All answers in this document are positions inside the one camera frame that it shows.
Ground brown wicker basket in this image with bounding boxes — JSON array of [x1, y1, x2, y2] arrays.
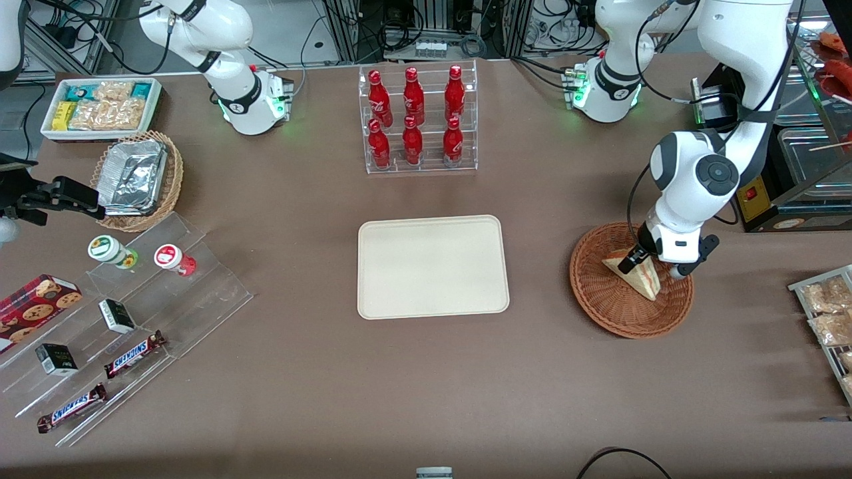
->
[[569, 222, 695, 340]]

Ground red lid cup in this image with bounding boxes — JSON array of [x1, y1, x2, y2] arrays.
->
[[154, 244, 197, 277]]

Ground clear cracker bag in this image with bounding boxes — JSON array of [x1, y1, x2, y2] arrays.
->
[[93, 81, 134, 102], [106, 98, 147, 131], [69, 100, 110, 131]]

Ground beige plastic tray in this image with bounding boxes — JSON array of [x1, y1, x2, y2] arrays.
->
[[357, 214, 511, 321]]

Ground black looped cable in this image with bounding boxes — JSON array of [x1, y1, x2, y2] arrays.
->
[[576, 447, 673, 479]]

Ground red sausages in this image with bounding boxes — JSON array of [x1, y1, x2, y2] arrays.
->
[[817, 30, 852, 100]]

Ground clear acrylic bottle rack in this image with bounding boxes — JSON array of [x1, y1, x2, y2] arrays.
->
[[358, 59, 479, 175]]

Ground Snickers chocolate bar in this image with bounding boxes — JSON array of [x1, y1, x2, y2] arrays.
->
[[37, 383, 108, 434], [103, 330, 167, 380]]

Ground light wicker basket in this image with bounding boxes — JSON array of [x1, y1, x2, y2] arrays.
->
[[90, 130, 184, 233]]

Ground small black box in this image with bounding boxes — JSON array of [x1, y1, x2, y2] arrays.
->
[[99, 299, 136, 335], [35, 343, 79, 377]]

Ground black food warmer case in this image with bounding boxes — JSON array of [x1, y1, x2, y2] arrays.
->
[[691, 10, 852, 234]]

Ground aluminium equipment frame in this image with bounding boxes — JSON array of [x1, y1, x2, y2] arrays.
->
[[323, 0, 533, 64]]

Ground triangle sandwich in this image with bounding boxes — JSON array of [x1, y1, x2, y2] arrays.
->
[[602, 249, 662, 301]]

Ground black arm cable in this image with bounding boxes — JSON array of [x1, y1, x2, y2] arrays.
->
[[626, 0, 799, 250]]

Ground stacked aluminium foil trays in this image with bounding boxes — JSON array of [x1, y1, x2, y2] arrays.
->
[[98, 138, 168, 216]]

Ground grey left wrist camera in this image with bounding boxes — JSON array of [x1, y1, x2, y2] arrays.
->
[[669, 234, 721, 279]]

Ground white snack bin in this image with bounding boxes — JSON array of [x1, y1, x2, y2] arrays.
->
[[40, 77, 164, 143]]

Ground red cola bottle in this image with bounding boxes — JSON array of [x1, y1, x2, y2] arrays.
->
[[443, 116, 464, 167], [368, 118, 391, 168], [402, 116, 423, 166], [368, 70, 393, 127], [445, 65, 465, 124], [403, 67, 425, 126]]

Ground green lid cup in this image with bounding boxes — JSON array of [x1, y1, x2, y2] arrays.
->
[[87, 235, 139, 270]]

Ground steel food pan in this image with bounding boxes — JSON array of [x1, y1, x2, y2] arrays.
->
[[777, 126, 852, 184], [772, 63, 819, 127]]

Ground grey wire rack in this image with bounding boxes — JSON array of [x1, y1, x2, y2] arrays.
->
[[788, 265, 852, 408]]

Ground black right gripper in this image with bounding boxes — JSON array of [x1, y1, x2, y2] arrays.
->
[[0, 154, 106, 226]]

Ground clear acrylic stepped stand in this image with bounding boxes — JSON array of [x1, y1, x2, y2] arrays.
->
[[0, 212, 254, 448]]

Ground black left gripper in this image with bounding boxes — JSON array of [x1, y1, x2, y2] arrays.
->
[[618, 223, 661, 275]]

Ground red cookie box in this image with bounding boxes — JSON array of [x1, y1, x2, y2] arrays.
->
[[0, 274, 83, 355]]

